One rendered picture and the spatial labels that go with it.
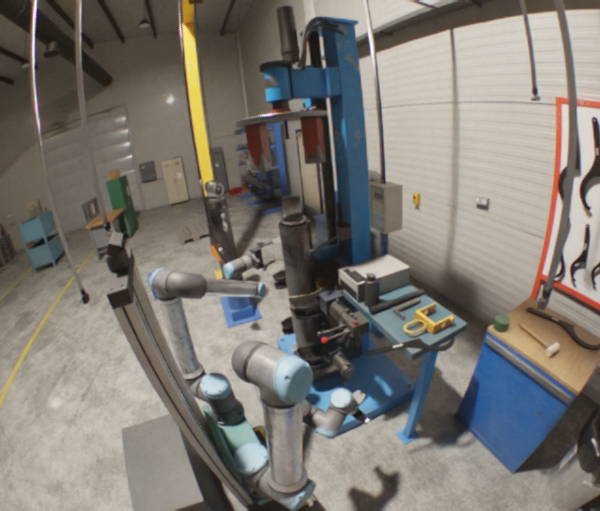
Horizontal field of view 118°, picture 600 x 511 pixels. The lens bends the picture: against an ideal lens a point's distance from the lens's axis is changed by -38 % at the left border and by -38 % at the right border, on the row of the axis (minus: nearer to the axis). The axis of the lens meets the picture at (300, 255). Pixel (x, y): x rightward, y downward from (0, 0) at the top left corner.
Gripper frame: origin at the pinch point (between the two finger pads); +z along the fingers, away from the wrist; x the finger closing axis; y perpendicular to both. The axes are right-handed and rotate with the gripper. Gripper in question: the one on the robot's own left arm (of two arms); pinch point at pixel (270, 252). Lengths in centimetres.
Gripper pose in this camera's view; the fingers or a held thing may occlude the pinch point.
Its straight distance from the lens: 188.2
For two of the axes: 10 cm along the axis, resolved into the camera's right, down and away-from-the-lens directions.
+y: -6.8, -2.3, 6.9
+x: 1.1, 9.1, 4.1
